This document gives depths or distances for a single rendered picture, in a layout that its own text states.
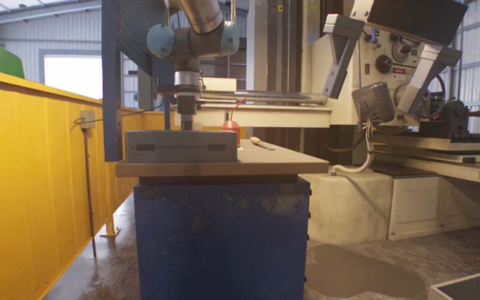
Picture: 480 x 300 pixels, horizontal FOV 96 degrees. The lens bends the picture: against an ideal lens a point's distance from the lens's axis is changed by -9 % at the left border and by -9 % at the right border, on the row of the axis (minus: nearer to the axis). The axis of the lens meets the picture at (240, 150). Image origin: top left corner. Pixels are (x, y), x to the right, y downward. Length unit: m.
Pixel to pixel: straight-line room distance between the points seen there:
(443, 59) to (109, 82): 0.61
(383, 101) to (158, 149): 1.25
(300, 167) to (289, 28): 2.21
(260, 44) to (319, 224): 1.80
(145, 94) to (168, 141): 5.52
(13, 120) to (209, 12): 1.08
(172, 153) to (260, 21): 2.19
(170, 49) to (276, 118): 1.53
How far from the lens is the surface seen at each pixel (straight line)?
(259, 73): 2.45
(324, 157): 2.84
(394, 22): 0.36
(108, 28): 0.63
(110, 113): 0.60
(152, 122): 4.10
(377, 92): 1.51
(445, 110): 2.73
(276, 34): 2.62
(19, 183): 1.43
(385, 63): 2.22
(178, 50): 0.63
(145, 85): 6.09
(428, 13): 0.39
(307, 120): 2.17
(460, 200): 3.26
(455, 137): 2.74
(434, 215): 2.99
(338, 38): 0.35
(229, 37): 0.58
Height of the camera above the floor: 1.04
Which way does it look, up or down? 6 degrees down
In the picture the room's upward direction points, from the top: 1 degrees clockwise
